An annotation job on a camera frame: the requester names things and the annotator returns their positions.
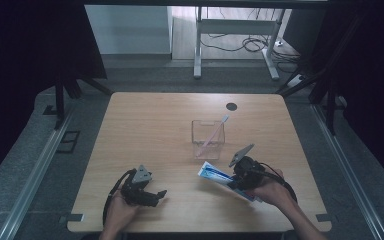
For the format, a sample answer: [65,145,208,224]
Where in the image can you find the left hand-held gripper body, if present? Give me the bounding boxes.
[119,164,155,207]

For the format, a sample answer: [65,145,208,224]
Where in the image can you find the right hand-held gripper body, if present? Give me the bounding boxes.
[228,143,268,192]

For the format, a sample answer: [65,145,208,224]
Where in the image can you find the blue white toothpaste tube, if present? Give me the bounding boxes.
[197,161,263,204]

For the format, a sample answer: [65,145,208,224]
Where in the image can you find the clear plastic container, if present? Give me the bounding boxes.
[191,119,226,161]

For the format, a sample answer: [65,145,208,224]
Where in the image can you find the pink toothbrush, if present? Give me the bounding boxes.
[195,114,231,158]

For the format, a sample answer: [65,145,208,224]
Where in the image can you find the person's right hand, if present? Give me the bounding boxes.
[245,168,297,215]

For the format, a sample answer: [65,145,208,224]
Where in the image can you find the person's left hand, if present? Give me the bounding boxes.
[103,193,142,235]

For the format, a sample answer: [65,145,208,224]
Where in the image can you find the white power strip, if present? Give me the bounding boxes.
[285,73,306,89]

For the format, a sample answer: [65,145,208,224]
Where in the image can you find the black metal stand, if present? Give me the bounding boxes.
[53,71,115,131]
[275,13,368,136]

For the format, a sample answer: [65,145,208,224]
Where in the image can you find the dark curtain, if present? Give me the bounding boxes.
[281,0,384,196]
[0,0,108,193]

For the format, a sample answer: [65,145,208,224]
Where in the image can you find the white cabinet panel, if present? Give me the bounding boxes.
[84,4,174,56]

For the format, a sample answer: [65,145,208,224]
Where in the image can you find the black overhead bar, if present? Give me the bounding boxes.
[83,0,330,10]

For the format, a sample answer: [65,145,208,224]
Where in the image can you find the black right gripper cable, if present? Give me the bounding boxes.
[253,162,299,204]

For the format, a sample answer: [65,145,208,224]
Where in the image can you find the black rectangular floor frame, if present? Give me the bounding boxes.
[55,130,81,155]

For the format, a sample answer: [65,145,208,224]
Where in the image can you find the aluminium floor rail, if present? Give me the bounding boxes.
[309,103,383,240]
[0,105,78,240]

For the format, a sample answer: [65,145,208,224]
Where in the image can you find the black floor cables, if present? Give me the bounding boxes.
[199,7,302,74]

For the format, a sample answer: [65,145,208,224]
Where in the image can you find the white desk frame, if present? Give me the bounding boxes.
[193,6,286,81]

